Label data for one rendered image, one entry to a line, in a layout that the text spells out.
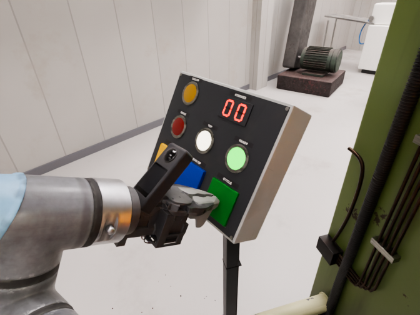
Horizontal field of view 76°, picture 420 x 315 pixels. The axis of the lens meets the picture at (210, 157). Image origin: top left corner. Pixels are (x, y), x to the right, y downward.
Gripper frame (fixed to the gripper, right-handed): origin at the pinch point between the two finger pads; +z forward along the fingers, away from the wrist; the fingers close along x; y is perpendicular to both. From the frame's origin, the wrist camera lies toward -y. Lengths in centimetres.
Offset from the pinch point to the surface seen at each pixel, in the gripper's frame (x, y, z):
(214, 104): -11.1, -17.0, 1.6
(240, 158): 1.3, -9.2, 1.2
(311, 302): 16.7, 23.1, 35.7
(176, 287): -49, 82, 62
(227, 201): 2.4, -0.4, 1.3
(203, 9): -246, -113, 164
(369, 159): 17.0, -17.8, 19.6
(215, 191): -1.5, -0.6, 1.3
